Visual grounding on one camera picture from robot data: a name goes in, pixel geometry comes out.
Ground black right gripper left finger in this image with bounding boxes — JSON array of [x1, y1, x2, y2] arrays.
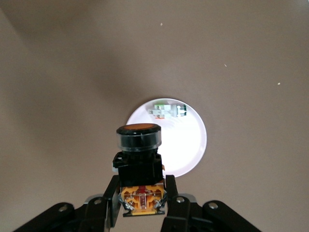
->
[[79, 175, 121, 232]]

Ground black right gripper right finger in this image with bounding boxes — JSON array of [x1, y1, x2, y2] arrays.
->
[[160, 174, 198, 232]]

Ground pink round plate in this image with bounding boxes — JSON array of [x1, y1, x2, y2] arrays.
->
[[126, 97, 208, 178]]

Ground orange push-button switch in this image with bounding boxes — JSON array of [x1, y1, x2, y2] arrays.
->
[[112, 123, 168, 218]]

